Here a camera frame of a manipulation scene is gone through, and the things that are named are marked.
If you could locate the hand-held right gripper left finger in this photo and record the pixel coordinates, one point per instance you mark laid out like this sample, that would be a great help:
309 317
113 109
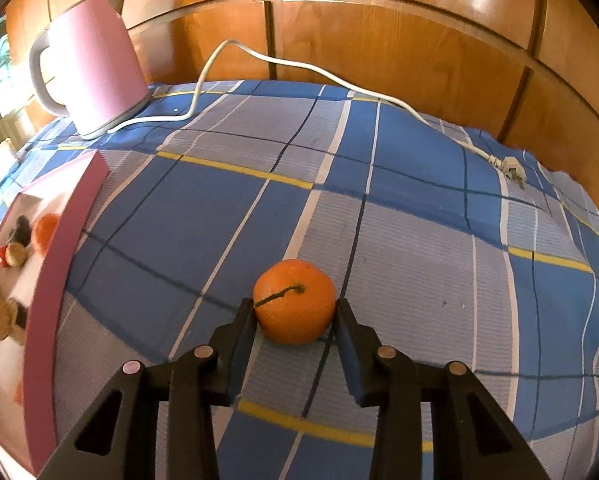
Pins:
244 345

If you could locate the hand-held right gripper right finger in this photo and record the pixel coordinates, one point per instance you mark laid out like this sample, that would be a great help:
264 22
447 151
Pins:
347 355

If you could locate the orange tangerine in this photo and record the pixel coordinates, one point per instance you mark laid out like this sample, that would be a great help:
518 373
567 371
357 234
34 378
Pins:
44 232
294 310

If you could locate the pink-edged white tray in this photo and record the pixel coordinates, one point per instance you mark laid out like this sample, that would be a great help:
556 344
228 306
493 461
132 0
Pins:
54 310

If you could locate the yellow-brown round fruit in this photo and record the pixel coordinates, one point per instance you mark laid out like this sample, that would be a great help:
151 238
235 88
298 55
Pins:
16 255

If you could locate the small dark mangosteen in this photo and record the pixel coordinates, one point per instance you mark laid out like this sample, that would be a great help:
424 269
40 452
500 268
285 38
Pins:
19 231

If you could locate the red tomato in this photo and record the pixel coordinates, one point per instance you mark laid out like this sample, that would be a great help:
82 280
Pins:
1 256

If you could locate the blue plaid cloth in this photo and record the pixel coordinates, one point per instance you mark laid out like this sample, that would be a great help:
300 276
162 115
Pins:
429 210

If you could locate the pink electric kettle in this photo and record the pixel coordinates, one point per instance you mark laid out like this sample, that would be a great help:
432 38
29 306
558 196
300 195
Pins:
94 70

